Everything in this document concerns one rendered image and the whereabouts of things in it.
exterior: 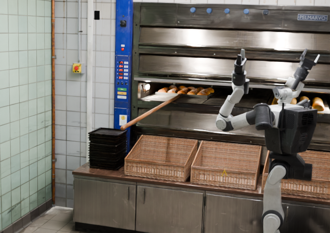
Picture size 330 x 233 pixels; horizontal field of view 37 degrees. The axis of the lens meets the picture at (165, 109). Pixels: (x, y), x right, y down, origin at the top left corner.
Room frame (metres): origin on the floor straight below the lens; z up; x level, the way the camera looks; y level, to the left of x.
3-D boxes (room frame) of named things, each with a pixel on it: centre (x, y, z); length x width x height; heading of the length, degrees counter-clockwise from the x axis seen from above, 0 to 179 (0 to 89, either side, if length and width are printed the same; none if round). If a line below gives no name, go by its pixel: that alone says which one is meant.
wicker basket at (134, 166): (4.38, 0.01, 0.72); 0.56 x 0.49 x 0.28; 74
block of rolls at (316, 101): (4.77, -1.28, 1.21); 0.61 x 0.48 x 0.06; 165
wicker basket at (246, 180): (4.23, -0.56, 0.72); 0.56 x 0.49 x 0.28; 76
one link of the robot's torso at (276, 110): (3.22, -0.81, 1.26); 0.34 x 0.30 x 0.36; 128
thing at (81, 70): (4.84, 0.85, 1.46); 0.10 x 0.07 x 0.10; 75
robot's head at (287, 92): (3.27, -0.78, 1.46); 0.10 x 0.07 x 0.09; 128
